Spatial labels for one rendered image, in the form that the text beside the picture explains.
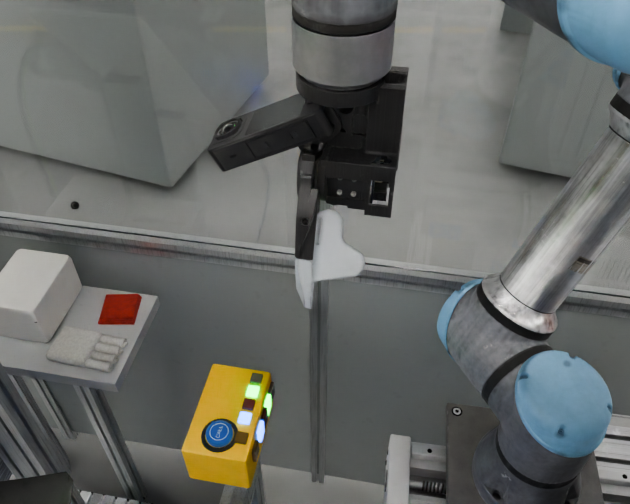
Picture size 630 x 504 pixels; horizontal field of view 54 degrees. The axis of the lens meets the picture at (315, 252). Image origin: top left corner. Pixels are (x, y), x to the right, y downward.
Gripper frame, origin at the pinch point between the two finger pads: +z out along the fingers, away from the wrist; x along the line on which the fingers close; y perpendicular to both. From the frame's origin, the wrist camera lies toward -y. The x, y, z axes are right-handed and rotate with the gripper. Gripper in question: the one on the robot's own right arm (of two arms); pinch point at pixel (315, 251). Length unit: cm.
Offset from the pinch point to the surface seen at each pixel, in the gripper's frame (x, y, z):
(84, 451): 42, -86, 148
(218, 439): -1.2, -14.2, 39.7
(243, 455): -2.5, -10.1, 40.8
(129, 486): 28, -61, 136
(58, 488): -17.1, -27.2, 26.8
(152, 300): 41, -45, 62
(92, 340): 26, -52, 60
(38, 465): 6, -60, 79
